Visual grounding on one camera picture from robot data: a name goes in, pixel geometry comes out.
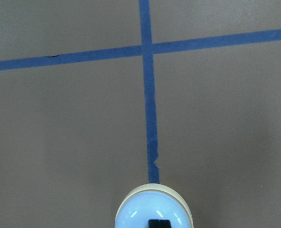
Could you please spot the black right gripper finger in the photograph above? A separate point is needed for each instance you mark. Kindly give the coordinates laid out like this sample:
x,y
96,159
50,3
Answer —
x,y
159,223

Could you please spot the blue tape line lengthwise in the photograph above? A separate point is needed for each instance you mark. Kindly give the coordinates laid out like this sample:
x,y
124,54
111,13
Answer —
x,y
149,91

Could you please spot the blue tape line crosswise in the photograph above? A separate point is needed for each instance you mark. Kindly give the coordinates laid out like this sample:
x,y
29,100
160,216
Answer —
x,y
156,48

